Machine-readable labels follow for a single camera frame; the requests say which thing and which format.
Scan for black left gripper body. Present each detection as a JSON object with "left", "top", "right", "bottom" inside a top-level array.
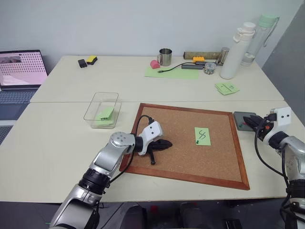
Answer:
[{"left": 148, "top": 140, "right": 161, "bottom": 166}]

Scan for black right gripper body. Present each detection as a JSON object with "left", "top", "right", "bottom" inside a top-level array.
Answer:
[{"left": 255, "top": 114, "right": 273, "bottom": 141}]

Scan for grey tray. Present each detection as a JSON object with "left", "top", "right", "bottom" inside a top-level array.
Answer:
[{"left": 233, "top": 111, "right": 259, "bottom": 132}]

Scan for green note with scribble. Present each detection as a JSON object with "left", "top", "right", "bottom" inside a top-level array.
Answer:
[{"left": 194, "top": 127, "right": 212, "bottom": 146}]

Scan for clear plastic box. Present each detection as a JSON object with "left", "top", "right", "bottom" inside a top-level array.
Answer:
[{"left": 83, "top": 92, "right": 123, "bottom": 130}]

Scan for wood-framed cork board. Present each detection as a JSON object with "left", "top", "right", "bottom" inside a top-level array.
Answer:
[{"left": 119, "top": 103, "right": 251, "bottom": 191}]

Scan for green printed notes stack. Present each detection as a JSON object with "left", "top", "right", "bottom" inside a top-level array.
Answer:
[{"left": 213, "top": 82, "right": 241, "bottom": 96}]

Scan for green notes pile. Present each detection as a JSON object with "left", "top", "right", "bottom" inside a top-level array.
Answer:
[{"left": 95, "top": 106, "right": 115, "bottom": 126}]

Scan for round tub of pins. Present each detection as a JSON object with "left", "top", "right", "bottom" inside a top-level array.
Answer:
[{"left": 203, "top": 62, "right": 217, "bottom": 75}]

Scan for white water bottle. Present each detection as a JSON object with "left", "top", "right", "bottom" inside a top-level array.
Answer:
[{"left": 219, "top": 21, "right": 256, "bottom": 80}]

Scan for steel cylinder tumbler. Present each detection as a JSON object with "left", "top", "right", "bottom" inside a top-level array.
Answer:
[{"left": 215, "top": 47, "right": 230, "bottom": 66}]

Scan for large green paper sheet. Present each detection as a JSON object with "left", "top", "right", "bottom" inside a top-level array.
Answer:
[{"left": 144, "top": 65, "right": 200, "bottom": 80}]

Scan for clear bottle green lid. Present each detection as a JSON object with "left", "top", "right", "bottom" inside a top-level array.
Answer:
[{"left": 240, "top": 13, "right": 280, "bottom": 67}]

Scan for grey usb hub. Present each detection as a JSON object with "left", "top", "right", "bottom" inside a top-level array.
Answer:
[{"left": 181, "top": 61, "right": 207, "bottom": 71}]

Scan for brown wooden bar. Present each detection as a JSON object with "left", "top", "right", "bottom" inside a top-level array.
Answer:
[{"left": 183, "top": 51, "right": 224, "bottom": 61}]

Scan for steel mug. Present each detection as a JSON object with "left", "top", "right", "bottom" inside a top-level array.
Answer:
[{"left": 156, "top": 48, "right": 173, "bottom": 66}]

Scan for open laptop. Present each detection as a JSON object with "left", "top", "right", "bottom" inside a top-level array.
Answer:
[{"left": 0, "top": 49, "right": 49, "bottom": 121}]

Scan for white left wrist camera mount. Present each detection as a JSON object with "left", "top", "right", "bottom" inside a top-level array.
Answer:
[{"left": 137, "top": 121, "right": 164, "bottom": 157}]

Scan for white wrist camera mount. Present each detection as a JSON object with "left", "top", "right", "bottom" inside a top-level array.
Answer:
[
  {"left": 264, "top": 106, "right": 293, "bottom": 142},
  {"left": 137, "top": 121, "right": 164, "bottom": 157}
]

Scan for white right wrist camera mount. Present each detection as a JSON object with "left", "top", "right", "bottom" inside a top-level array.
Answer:
[{"left": 264, "top": 106, "right": 293, "bottom": 142}]

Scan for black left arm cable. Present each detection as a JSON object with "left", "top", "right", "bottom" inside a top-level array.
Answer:
[{"left": 108, "top": 114, "right": 153, "bottom": 185}]

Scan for black plug cable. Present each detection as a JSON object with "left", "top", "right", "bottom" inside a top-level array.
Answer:
[{"left": 157, "top": 63, "right": 184, "bottom": 73}]

